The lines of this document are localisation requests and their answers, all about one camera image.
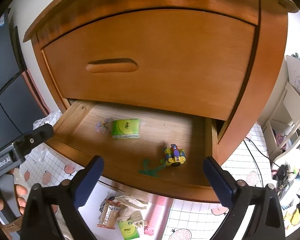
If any dark monitor screen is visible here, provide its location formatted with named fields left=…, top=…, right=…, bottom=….
left=0, top=9, right=49, bottom=148

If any clutter of small toys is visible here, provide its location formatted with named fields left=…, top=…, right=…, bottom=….
left=271, top=163, right=300, bottom=236

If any biscuit packet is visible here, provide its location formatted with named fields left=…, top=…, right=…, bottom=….
left=97, top=197, right=121, bottom=229

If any pastel flower hair clip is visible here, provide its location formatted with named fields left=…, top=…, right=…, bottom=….
left=95, top=118, right=114, bottom=135

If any cream lace cloth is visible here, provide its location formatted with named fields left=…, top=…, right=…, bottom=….
left=114, top=196, right=148, bottom=228

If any white tray with teal rim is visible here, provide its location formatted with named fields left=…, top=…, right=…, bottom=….
left=57, top=179, right=175, bottom=240

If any upper wooden drawer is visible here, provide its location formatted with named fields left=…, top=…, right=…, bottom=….
left=43, top=10, right=255, bottom=120

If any pink comb toy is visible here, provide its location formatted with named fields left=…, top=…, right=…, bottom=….
left=144, top=196, right=167, bottom=236

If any white shelf unit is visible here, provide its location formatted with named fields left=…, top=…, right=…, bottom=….
left=262, top=53, right=300, bottom=161

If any wooden nightstand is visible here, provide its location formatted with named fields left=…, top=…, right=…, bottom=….
left=22, top=0, right=299, bottom=203

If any black cable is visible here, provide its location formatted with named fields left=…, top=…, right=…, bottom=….
left=242, top=137, right=281, bottom=188

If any green tissue pack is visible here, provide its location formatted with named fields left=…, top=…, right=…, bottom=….
left=111, top=119, right=140, bottom=140
left=118, top=220, right=140, bottom=240

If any open lower wooden drawer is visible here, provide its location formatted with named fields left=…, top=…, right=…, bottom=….
left=46, top=100, right=218, bottom=202

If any clear plastic bag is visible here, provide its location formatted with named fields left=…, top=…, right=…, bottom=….
left=30, top=110, right=62, bottom=164

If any pomegranate patterned grid mat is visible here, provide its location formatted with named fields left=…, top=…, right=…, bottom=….
left=17, top=124, right=271, bottom=239

